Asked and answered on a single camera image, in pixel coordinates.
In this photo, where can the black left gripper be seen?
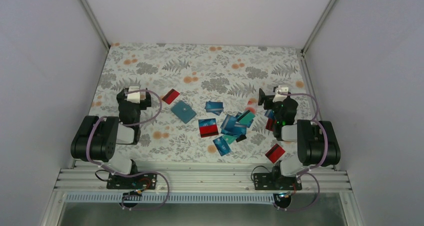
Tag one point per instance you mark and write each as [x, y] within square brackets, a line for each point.
[146, 102]

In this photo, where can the teal card centre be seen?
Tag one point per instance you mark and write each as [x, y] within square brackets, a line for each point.
[228, 138]

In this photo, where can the blue card far right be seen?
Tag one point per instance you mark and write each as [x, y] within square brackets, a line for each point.
[269, 114]

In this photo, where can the blue card middle right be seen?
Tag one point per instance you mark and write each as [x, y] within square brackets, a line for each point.
[232, 127]

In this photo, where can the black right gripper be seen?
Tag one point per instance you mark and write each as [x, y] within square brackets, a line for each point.
[262, 97]

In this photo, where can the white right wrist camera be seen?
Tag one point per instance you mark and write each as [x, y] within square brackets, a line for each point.
[281, 93]

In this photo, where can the floral patterned table mat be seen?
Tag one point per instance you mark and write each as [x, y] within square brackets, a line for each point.
[201, 73]

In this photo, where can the aluminium frame post right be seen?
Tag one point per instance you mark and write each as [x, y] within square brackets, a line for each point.
[329, 7]

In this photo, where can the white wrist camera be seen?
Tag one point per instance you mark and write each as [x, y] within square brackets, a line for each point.
[134, 95]
[281, 93]

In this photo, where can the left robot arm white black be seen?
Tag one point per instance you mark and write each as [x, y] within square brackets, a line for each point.
[97, 137]

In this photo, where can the aluminium frame post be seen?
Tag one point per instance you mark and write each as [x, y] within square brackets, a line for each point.
[329, 7]
[93, 20]

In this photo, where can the small black card piece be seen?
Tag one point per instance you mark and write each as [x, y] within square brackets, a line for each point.
[241, 138]

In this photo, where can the red card black stripe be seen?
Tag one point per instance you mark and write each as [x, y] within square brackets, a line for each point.
[275, 153]

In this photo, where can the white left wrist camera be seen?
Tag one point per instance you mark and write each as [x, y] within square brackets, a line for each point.
[134, 95]

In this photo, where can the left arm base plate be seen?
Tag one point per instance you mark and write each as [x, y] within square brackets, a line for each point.
[144, 181]

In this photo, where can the red card far right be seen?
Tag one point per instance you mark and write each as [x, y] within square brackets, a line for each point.
[270, 124]

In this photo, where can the teal leather card holder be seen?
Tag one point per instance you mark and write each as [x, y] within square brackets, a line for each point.
[183, 111]

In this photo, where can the aluminium rail base front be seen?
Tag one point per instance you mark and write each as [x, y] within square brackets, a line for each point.
[202, 177]

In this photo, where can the aluminium frame post left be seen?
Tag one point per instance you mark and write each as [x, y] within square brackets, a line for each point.
[93, 20]

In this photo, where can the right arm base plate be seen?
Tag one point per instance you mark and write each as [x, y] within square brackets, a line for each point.
[267, 181]

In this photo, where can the grey cable duct front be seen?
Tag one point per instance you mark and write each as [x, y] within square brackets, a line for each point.
[152, 197]

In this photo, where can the teal green card right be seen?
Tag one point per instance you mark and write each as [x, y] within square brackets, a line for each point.
[245, 118]

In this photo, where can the blue card stack upper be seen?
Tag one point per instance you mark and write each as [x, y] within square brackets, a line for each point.
[215, 108]

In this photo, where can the red card upper left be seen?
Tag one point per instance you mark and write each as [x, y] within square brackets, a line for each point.
[170, 96]

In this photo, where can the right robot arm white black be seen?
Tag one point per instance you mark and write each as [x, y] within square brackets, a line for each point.
[317, 144]

